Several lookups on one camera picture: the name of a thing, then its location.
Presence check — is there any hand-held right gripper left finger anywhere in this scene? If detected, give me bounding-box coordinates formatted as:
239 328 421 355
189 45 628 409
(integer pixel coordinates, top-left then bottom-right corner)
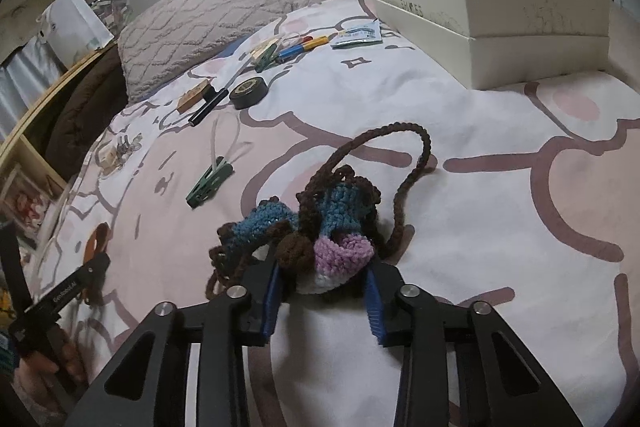
62 252 291 427

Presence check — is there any red white picture card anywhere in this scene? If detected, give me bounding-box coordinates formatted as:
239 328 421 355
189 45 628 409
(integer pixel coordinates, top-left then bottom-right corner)
0 167 56 233

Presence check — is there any small wooden block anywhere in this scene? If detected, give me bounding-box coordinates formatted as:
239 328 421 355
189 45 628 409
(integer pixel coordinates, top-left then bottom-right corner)
176 79 213 112

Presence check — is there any person's left hand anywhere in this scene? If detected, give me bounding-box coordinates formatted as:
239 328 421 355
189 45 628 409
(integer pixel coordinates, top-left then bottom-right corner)
12 329 88 393

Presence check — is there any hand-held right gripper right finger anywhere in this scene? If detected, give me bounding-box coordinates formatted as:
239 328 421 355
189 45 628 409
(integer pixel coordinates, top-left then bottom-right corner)
362 259 586 427

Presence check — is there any silver foil bag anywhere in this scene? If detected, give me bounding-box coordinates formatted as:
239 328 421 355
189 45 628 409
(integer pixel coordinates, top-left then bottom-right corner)
90 0 126 28

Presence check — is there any metal keys cluster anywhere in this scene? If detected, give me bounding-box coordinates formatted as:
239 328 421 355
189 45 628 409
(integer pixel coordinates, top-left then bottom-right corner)
97 133 144 172

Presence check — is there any white translucent curtain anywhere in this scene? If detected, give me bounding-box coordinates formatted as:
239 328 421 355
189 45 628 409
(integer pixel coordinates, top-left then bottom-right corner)
0 34 66 138

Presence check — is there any brown blue crochet bag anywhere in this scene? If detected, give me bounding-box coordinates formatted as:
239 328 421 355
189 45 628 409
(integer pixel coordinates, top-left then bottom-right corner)
202 123 433 303

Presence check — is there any green clip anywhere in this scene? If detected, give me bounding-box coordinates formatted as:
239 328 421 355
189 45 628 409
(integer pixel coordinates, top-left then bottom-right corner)
254 44 279 74
186 157 235 208

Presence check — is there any brown comforter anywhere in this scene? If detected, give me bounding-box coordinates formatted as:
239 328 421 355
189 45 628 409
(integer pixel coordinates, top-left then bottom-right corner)
45 42 131 180

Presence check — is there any white storage box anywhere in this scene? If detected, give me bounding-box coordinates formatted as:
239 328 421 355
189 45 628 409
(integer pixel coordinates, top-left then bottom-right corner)
361 0 613 92

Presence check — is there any blue white packet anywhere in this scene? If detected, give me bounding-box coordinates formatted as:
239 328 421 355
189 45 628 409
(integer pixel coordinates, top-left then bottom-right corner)
331 19 383 50

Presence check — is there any beige wooden clip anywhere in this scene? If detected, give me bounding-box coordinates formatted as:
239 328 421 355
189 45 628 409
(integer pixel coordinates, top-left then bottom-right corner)
249 37 282 64

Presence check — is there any black pen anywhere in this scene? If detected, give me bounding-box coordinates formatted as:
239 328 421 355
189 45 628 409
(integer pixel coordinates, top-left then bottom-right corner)
189 88 230 126

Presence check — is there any wooden shelf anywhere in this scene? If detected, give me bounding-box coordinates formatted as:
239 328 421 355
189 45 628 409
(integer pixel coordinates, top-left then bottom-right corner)
0 47 118 258

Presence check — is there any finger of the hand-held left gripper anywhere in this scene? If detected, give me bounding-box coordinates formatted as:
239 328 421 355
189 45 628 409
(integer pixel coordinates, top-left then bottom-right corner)
75 253 112 292

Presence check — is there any white paper bag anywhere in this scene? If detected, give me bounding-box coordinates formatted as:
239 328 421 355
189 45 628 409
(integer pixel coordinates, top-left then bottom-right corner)
37 0 116 70

